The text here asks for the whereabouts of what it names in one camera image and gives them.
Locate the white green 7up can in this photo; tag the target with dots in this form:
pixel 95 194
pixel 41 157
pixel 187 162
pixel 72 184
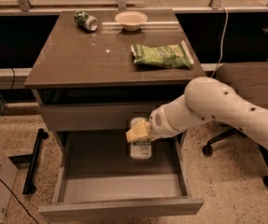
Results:
pixel 140 150

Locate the grey drawer cabinet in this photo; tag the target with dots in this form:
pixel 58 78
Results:
pixel 80 68

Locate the black metal bar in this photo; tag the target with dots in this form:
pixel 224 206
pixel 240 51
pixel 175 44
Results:
pixel 29 186

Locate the dark green soda can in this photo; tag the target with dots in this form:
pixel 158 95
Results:
pixel 86 21

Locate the green chip bag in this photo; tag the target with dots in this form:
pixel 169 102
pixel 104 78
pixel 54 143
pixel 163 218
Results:
pixel 168 56

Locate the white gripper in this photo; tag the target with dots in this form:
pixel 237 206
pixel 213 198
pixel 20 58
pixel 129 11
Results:
pixel 157 125

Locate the open middle drawer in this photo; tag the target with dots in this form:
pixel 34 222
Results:
pixel 99 180

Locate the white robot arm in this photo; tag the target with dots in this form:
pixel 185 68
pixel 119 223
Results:
pixel 204 99

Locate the closed top drawer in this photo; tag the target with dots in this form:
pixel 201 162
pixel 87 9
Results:
pixel 63 118

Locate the grey office chair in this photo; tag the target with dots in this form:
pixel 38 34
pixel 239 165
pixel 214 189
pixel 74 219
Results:
pixel 250 80

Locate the white paper bowl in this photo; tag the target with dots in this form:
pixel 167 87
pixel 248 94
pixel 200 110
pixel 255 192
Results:
pixel 131 20

